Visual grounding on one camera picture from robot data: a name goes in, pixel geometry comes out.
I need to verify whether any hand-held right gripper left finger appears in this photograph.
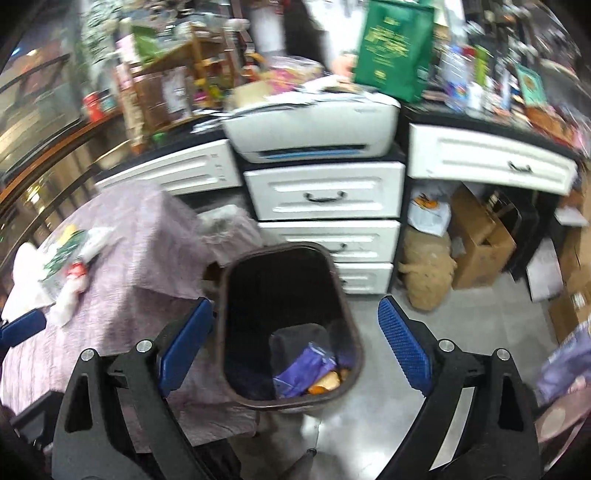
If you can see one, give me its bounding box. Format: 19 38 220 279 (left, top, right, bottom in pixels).
52 296 241 480

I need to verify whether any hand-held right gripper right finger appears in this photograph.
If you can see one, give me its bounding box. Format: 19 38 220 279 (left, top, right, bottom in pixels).
377 295 541 480

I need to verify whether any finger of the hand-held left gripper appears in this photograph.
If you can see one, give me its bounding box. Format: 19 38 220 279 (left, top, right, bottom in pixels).
10 391 64 446
0 308 48 350

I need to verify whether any brown plastic trash bin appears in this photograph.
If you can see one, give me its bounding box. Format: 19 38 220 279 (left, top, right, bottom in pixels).
217 243 365 411

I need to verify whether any white and red wrapper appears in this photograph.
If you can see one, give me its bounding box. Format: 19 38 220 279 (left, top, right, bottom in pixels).
48 261 92 327

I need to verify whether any small white drawer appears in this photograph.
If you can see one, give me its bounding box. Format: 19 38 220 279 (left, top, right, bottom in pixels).
330 262 394 296

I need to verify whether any tan burlap sack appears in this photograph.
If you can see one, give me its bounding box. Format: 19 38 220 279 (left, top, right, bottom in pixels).
398 228 458 311

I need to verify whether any orange snack wrapper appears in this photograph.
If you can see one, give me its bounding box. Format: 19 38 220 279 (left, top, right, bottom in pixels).
307 367 354 396

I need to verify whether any purple grey woven tablecloth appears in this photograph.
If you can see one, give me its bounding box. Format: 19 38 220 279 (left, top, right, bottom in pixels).
0 182 265 445

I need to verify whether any green printed wrapper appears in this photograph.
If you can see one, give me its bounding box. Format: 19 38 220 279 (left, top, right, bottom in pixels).
41 226 114 297

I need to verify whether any purple plastic wrapper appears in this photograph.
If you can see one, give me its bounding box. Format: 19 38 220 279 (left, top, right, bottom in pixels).
272 344 339 398

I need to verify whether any open cardboard box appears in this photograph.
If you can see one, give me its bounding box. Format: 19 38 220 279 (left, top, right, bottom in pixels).
450 185 517 291

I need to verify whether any grey plastic bag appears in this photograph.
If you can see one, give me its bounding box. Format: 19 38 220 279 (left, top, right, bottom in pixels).
198 205 262 269

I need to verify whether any white middle drawer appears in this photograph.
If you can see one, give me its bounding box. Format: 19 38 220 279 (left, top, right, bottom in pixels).
257 220 400 265

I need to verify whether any white bag with orange print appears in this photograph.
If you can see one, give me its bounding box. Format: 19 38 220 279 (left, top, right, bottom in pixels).
409 182 451 232

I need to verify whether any white flat box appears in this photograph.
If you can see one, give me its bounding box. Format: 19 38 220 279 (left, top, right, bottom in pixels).
526 240 565 303

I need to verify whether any purple printed bag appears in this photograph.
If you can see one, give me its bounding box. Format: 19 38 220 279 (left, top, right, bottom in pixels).
534 323 591 408

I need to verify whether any dark wooden railing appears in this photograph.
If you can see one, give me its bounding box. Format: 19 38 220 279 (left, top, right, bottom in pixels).
0 108 127 245

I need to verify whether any large cardboard box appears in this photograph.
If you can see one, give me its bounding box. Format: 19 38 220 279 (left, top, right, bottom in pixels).
549 222 591 343

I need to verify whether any red can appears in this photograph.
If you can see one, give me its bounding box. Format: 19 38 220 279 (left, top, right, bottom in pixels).
83 91 103 122

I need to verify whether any white printer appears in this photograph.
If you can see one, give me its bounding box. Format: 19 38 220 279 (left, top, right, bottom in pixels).
222 95 402 164

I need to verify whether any brown box with white label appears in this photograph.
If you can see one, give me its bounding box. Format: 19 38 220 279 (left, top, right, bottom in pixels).
133 67 195 131

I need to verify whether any pile of papers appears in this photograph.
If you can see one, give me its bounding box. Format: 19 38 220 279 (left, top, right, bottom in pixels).
191 76 398 134

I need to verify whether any wooden shelf rack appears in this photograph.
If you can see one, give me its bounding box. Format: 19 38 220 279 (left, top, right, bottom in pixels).
134 25 246 114

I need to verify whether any green printed bag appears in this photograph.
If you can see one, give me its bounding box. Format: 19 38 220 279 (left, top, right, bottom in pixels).
353 0 435 103

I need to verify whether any white drawer with black handle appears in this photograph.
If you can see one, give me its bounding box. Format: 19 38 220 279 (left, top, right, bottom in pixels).
243 161 406 221

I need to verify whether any wide white drawer with handle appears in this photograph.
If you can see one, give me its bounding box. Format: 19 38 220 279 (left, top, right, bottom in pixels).
409 124 579 196

